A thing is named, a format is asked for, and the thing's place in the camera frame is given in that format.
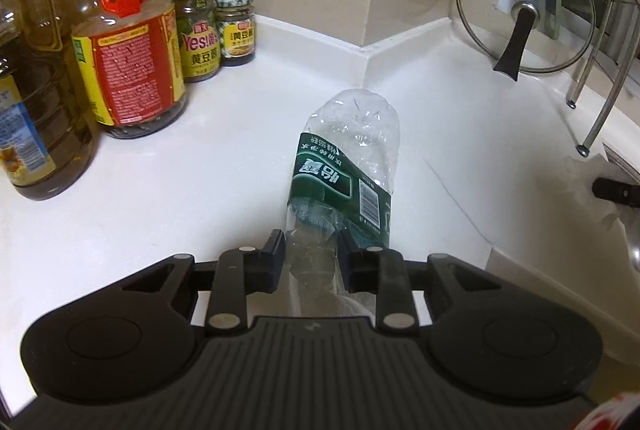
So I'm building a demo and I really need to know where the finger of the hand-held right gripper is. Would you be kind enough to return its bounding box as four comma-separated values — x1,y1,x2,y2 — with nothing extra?
591,177,640,203

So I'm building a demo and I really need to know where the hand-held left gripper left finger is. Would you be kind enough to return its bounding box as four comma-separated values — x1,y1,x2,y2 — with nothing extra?
122,229,287,336

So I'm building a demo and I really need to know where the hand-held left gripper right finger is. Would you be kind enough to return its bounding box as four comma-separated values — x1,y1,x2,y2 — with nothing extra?
337,230,503,336

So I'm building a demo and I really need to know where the crushed clear water bottle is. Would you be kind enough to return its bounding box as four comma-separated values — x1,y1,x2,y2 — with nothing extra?
284,88,402,318

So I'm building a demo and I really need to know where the glass pot lid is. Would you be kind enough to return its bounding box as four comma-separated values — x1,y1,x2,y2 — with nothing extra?
456,0,597,82

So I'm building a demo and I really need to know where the red white cloth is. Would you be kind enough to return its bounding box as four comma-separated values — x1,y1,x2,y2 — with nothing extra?
575,392,640,430

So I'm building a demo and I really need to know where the checkered lid sauce jar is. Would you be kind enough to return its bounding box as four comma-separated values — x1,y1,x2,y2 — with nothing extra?
214,0,257,67

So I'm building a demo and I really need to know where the black lid sauce jar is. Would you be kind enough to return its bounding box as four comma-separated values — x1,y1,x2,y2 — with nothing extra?
170,0,221,84

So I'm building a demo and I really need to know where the blue label oil bottle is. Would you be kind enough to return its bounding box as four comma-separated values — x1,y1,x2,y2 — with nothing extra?
0,5,96,202

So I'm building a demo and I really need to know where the red handle oil bottle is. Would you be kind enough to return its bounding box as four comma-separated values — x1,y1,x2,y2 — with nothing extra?
70,0,190,140

